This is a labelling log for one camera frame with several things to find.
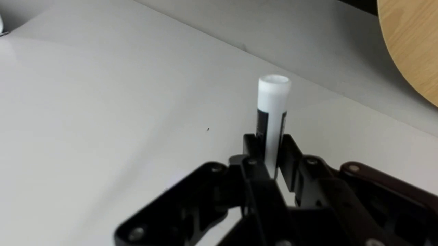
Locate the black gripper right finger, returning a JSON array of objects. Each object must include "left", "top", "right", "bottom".
[{"left": 276, "top": 132, "right": 438, "bottom": 246}]

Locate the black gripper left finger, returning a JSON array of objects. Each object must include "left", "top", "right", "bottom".
[{"left": 113, "top": 132, "right": 291, "bottom": 246}]

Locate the black and white marker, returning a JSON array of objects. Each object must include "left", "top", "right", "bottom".
[{"left": 252, "top": 74, "right": 293, "bottom": 180}]

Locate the round wooden table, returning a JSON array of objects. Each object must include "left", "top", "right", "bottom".
[{"left": 377, "top": 0, "right": 438, "bottom": 109}]

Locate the white wall whiteboard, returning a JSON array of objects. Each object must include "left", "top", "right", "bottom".
[{"left": 0, "top": 0, "right": 438, "bottom": 246}]

